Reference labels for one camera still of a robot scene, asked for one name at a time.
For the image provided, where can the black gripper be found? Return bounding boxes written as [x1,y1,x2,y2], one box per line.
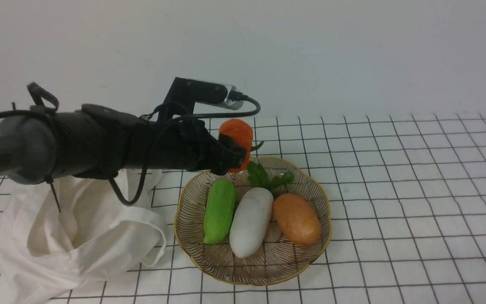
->
[148,119,247,176]

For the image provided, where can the orange toy pumpkin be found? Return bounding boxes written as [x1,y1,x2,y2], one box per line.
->
[219,119,264,174]

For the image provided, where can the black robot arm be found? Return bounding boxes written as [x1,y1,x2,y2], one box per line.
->
[0,104,247,185]

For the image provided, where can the white cloth tote bag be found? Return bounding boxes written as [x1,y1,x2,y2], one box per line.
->
[0,170,167,304]

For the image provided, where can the green toy cucumber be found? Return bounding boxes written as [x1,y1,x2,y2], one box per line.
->
[203,179,237,244]

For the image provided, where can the white toy radish with leaves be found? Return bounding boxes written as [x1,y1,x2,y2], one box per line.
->
[229,161,295,258]

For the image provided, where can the brown toy potato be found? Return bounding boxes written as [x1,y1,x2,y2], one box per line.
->
[273,193,321,247]

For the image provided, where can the gold rimmed glass plate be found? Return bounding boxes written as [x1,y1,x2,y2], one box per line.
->
[174,157,332,285]

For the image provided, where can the white checkered tablecloth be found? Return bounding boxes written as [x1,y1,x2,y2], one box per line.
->
[0,112,486,304]

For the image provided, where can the black camera cable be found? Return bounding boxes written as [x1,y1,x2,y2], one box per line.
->
[107,95,262,206]

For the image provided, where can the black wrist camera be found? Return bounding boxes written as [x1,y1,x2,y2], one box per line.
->
[157,77,243,122]

